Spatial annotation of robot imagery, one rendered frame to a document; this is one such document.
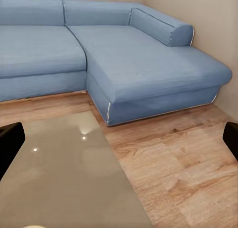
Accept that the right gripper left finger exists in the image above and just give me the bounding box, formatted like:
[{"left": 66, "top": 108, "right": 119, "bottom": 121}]
[{"left": 0, "top": 122, "right": 25, "bottom": 181}]

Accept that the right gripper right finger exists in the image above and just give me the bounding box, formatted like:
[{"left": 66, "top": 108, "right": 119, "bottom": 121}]
[{"left": 223, "top": 121, "right": 238, "bottom": 161}]

